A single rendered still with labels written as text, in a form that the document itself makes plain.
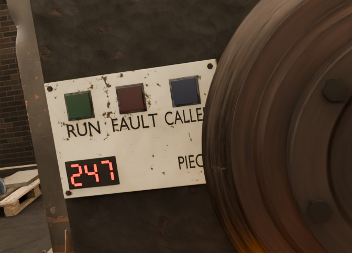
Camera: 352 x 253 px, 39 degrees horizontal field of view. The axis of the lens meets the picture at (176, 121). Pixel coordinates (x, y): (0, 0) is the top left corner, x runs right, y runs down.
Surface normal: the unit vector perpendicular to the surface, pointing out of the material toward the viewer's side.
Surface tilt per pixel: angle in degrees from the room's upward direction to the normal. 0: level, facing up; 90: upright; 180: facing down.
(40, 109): 90
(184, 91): 90
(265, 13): 90
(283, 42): 90
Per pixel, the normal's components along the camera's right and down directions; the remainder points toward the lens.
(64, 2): -0.13, 0.14
